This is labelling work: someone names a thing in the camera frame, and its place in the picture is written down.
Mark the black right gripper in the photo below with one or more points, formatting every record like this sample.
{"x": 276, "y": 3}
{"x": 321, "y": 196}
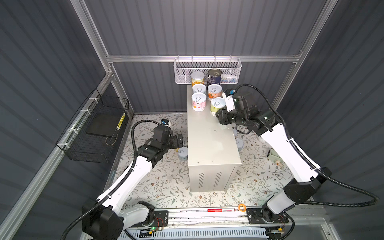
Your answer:
{"x": 221, "y": 116}

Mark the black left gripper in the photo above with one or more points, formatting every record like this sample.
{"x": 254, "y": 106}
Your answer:
{"x": 174, "y": 144}

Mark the green label can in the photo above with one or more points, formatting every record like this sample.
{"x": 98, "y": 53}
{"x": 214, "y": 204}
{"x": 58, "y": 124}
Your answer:
{"x": 216, "y": 105}

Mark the white top can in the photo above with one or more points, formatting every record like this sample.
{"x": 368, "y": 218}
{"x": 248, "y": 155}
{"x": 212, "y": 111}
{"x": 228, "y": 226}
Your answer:
{"x": 183, "y": 154}

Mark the pink label can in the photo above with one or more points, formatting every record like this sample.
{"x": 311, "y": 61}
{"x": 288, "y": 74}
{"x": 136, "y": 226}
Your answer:
{"x": 199, "y": 101}
{"x": 214, "y": 91}

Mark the light teal can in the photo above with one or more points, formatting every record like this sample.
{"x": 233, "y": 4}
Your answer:
{"x": 199, "y": 88}

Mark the dark blue tin can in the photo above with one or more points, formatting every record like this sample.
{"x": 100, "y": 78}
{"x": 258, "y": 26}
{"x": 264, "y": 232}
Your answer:
{"x": 214, "y": 77}

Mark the orange yellow fruit can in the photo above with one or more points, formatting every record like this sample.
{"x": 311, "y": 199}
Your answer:
{"x": 197, "y": 77}

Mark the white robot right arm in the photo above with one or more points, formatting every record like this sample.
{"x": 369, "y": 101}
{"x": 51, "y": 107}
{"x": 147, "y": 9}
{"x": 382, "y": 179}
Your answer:
{"x": 268, "y": 126}

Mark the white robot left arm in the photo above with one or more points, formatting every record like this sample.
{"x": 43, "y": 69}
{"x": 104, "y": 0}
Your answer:
{"x": 145, "y": 159}

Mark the white metal cabinet counter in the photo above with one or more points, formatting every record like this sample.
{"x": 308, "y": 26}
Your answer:
{"x": 213, "y": 156}

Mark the yellow highlighter pen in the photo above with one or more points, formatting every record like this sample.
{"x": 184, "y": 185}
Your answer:
{"x": 121, "y": 121}

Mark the pale green square dish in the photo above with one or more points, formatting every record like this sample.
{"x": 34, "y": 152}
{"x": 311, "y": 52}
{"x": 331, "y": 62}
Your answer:
{"x": 273, "y": 157}

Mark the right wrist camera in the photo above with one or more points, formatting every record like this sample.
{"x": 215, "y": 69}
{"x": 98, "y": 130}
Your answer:
{"x": 228, "y": 97}

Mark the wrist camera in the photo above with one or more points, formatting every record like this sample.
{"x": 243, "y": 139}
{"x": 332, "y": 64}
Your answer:
{"x": 165, "y": 122}
{"x": 228, "y": 97}

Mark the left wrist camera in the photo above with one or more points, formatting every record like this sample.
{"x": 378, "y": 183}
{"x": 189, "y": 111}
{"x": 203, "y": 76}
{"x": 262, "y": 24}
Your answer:
{"x": 165, "y": 122}

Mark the white wire mesh basket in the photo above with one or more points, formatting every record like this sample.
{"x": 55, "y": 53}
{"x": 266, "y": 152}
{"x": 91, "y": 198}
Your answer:
{"x": 230, "y": 67}

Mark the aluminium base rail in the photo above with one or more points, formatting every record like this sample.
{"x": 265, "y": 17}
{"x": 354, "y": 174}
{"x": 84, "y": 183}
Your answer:
{"x": 210, "y": 214}

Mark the black wire wall basket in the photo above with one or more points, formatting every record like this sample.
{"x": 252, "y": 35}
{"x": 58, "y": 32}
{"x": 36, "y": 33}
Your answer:
{"x": 92, "y": 136}

